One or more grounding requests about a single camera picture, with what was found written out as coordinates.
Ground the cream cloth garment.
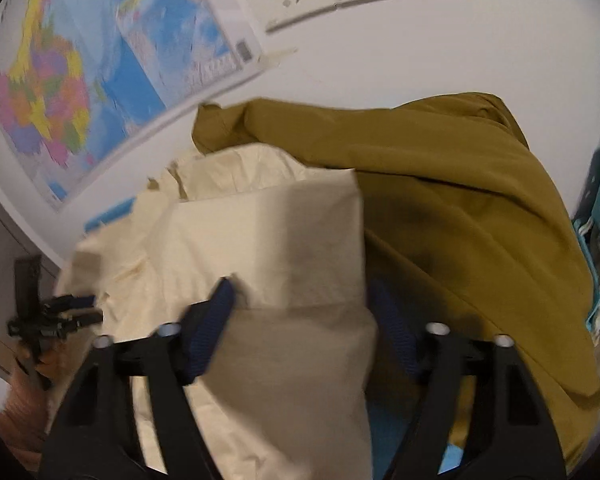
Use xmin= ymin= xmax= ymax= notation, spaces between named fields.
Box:
xmin=55 ymin=142 xmax=381 ymax=480

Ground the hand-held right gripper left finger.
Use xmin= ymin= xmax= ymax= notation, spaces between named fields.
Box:
xmin=37 ymin=277 xmax=237 ymax=480

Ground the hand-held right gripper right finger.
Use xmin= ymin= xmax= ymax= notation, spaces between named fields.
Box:
xmin=370 ymin=280 xmax=568 ymax=480

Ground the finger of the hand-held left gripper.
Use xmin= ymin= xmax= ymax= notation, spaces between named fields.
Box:
xmin=42 ymin=295 xmax=97 ymax=312
xmin=55 ymin=310 xmax=104 ymax=334

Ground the person's left hand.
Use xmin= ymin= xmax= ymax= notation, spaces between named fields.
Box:
xmin=34 ymin=340 xmax=70 ymax=387

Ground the person's left forearm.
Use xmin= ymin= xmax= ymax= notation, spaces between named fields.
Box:
xmin=0 ymin=384 xmax=57 ymax=468

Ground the colourful wall map poster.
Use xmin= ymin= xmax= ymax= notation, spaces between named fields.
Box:
xmin=0 ymin=0 xmax=276 ymax=213

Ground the white tape strip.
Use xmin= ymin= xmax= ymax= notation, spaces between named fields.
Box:
xmin=257 ymin=47 xmax=299 ymax=68

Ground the olive brown garment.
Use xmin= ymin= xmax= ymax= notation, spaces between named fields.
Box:
xmin=192 ymin=92 xmax=600 ymax=476

